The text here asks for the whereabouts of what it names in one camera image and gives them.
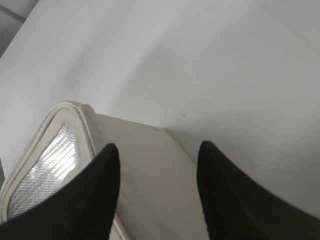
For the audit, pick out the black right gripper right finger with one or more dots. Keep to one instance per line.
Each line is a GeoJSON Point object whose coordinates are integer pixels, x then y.
{"type": "Point", "coordinates": [235, 207]}

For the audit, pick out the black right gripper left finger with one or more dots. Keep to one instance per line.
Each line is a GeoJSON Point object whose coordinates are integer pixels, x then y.
{"type": "Point", "coordinates": [84, 209]}

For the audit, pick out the cream zippered bag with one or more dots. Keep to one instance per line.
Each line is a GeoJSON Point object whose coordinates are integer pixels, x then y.
{"type": "Point", "coordinates": [158, 198]}

